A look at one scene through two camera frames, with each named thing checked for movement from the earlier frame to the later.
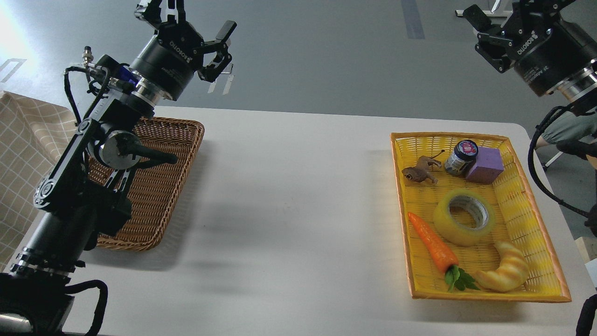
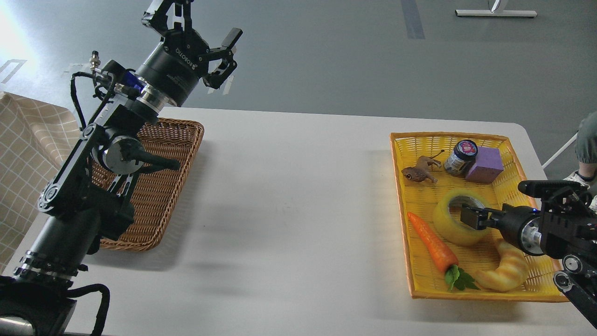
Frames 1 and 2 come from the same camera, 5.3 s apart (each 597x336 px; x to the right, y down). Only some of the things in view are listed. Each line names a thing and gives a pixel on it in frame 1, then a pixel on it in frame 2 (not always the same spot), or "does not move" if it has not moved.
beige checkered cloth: x=34 y=133 does not move
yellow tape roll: x=450 y=232 does not move
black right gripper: x=545 y=51 to x=510 y=220
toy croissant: x=510 y=273 does not move
